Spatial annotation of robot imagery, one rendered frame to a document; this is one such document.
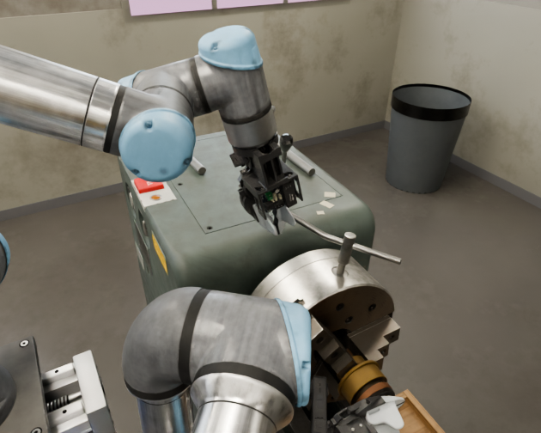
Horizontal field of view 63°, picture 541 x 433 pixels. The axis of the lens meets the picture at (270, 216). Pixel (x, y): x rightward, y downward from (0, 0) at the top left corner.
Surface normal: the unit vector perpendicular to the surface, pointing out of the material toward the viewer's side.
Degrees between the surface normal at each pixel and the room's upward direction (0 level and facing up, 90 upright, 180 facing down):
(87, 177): 90
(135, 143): 90
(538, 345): 0
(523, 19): 90
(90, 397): 0
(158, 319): 35
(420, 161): 95
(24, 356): 0
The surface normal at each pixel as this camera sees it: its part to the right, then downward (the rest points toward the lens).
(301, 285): -0.29, -0.70
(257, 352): 0.18, -0.73
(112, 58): 0.49, 0.49
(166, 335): -0.28, -0.22
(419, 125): -0.46, 0.56
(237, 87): 0.17, 0.61
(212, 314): -0.03, -0.70
